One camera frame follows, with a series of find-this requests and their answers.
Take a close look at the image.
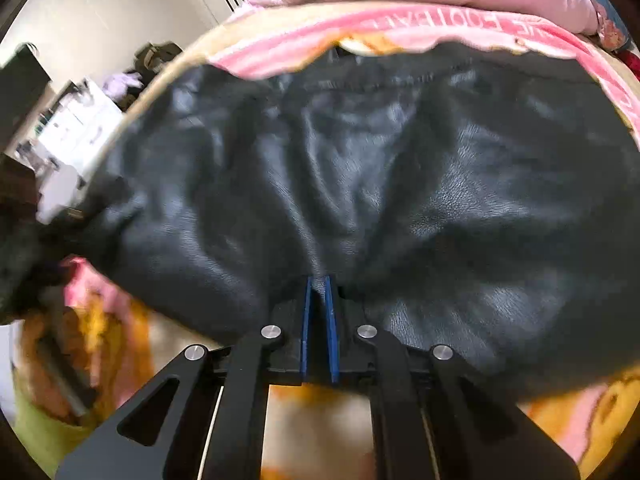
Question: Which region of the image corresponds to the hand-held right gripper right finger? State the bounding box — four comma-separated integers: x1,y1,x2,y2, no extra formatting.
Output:
322,275,583,480

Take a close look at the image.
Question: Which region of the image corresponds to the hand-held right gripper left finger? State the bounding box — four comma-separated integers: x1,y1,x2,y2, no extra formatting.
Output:
55,275,313,480

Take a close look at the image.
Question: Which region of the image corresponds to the black leather jacket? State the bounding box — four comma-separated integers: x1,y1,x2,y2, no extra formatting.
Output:
65,42,640,403

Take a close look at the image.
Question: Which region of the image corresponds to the person's left forearm green sleeve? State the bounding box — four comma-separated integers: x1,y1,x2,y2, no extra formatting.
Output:
12,385,96,476

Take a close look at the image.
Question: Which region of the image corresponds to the pale grey furniture piece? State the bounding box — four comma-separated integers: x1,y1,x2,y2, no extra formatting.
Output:
35,170,86,226

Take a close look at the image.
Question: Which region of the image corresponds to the white drawer cabinet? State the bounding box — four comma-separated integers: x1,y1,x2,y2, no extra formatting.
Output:
30,77,126,196

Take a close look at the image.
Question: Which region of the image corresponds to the black television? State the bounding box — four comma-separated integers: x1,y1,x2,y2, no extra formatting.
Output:
0,42,51,151

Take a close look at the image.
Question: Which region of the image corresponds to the lavender cloth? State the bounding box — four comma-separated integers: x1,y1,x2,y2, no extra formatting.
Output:
102,71,143,101

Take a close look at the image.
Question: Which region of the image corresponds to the dark olive bag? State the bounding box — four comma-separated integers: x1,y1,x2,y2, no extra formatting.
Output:
125,41,183,111

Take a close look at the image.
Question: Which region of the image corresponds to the beige bed sheet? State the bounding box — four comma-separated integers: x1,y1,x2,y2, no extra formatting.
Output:
120,2,361,126

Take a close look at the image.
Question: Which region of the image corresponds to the pink printed blanket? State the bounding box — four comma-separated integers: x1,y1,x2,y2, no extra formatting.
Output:
15,2,640,480

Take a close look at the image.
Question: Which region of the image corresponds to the dark red cloth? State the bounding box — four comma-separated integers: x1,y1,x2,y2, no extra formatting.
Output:
620,45,640,83

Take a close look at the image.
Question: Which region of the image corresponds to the blue patterned pillow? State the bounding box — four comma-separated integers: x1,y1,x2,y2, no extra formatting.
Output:
592,0,632,52

